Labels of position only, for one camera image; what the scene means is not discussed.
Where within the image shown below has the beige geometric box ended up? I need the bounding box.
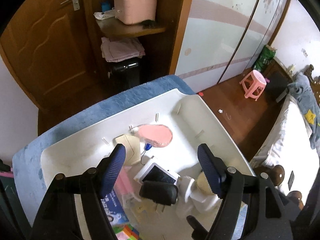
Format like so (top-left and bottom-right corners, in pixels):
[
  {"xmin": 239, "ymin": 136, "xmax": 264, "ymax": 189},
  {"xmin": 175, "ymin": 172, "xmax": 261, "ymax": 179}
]
[{"xmin": 115, "ymin": 134, "xmax": 141, "ymax": 166}]

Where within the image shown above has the gold round compact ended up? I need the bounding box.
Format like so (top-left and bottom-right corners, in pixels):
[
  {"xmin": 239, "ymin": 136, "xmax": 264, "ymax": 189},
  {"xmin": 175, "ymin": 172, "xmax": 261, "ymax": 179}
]
[{"xmin": 196, "ymin": 172, "xmax": 214, "ymax": 195}]

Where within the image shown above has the pink hair roller clip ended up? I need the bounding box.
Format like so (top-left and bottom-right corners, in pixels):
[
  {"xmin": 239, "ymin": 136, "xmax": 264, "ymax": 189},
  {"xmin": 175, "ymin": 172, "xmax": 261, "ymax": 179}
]
[{"xmin": 114, "ymin": 167, "xmax": 135, "ymax": 204}]

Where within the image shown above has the white compact camera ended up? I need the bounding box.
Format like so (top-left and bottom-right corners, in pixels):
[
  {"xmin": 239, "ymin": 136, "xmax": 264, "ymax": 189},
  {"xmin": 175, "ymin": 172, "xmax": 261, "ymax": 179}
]
[{"xmin": 133, "ymin": 143, "xmax": 181, "ymax": 186}]

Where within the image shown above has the blue dental floss box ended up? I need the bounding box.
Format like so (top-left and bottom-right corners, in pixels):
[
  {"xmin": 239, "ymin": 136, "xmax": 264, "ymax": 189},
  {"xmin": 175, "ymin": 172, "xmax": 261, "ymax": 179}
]
[{"xmin": 101, "ymin": 190, "xmax": 130, "ymax": 226}]

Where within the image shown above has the clear acrylic specimen block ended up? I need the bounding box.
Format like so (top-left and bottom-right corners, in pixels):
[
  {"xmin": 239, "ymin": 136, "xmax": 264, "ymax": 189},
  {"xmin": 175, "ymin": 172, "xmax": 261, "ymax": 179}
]
[{"xmin": 125, "ymin": 195, "xmax": 161, "ymax": 215}]

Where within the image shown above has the black charger case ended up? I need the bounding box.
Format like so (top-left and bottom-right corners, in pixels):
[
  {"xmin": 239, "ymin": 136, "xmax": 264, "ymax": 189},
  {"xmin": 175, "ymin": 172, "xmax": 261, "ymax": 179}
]
[{"xmin": 139, "ymin": 181, "xmax": 178, "ymax": 206}]

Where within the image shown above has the pink correction tape dispenser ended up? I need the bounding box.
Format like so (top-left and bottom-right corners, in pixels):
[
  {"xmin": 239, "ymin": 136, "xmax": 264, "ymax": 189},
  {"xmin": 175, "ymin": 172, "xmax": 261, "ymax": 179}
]
[{"xmin": 131, "ymin": 124, "xmax": 173, "ymax": 147}]

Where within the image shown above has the colourful rubik's cube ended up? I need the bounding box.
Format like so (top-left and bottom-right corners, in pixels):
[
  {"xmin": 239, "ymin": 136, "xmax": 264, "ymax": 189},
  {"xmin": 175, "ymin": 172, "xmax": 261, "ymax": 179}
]
[{"xmin": 113, "ymin": 224, "xmax": 140, "ymax": 240}]

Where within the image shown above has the white plastic storage bin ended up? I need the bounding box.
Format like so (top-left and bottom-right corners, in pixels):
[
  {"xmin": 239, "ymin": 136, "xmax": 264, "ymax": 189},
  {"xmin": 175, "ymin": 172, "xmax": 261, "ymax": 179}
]
[{"xmin": 40, "ymin": 89, "xmax": 253, "ymax": 239}]

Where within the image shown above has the white patterned bedding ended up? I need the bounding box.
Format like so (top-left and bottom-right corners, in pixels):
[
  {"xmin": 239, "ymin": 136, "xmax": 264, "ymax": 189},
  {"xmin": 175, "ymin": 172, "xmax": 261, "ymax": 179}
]
[{"xmin": 249, "ymin": 95, "xmax": 319, "ymax": 203}]

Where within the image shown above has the blue plush table cloth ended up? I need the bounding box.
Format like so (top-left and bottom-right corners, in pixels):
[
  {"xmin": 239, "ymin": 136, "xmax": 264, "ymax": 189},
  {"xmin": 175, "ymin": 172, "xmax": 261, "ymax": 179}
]
[{"xmin": 11, "ymin": 74, "xmax": 249, "ymax": 240}]

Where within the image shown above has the pink plastic stool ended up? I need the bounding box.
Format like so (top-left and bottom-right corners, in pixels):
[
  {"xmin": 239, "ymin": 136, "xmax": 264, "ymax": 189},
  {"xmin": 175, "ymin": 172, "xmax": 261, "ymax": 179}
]
[{"xmin": 239, "ymin": 69, "xmax": 267, "ymax": 101}]

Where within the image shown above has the wooden corner shelf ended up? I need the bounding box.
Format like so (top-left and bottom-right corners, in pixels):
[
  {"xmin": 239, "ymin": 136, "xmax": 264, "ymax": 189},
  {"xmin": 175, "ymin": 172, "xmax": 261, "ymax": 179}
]
[{"xmin": 81, "ymin": 0, "xmax": 197, "ymax": 81}]

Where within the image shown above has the folded pink cloth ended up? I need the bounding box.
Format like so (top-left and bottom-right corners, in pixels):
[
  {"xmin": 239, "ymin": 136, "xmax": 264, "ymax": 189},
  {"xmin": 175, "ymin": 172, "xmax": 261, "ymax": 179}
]
[{"xmin": 100, "ymin": 37, "xmax": 145, "ymax": 62}]

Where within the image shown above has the blue star blanket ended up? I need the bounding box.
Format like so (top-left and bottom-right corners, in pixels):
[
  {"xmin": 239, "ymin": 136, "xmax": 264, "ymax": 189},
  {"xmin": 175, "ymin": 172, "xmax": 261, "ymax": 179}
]
[{"xmin": 287, "ymin": 72, "xmax": 319, "ymax": 149}]

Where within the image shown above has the green bag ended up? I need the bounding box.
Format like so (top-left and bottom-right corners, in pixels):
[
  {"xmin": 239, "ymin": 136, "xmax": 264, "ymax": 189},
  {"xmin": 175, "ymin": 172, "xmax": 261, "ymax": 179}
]
[{"xmin": 252, "ymin": 44, "xmax": 276, "ymax": 73}]

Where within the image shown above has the brown wooden door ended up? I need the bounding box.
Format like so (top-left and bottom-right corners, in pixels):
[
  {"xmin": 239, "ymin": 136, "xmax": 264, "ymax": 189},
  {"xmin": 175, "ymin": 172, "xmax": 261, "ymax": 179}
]
[{"xmin": 0, "ymin": 0, "xmax": 101, "ymax": 111}]

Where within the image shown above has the pink storage basket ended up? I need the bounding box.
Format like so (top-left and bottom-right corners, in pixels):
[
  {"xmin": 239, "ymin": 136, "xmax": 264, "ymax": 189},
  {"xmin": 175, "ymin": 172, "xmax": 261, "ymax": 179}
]
[{"xmin": 114, "ymin": 0, "xmax": 157, "ymax": 25}]

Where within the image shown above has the green chalkboard pink frame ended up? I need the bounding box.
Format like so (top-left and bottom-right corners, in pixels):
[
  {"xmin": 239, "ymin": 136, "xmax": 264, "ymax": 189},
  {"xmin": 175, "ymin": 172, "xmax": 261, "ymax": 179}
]
[{"xmin": 1, "ymin": 176, "xmax": 30, "ymax": 239}]

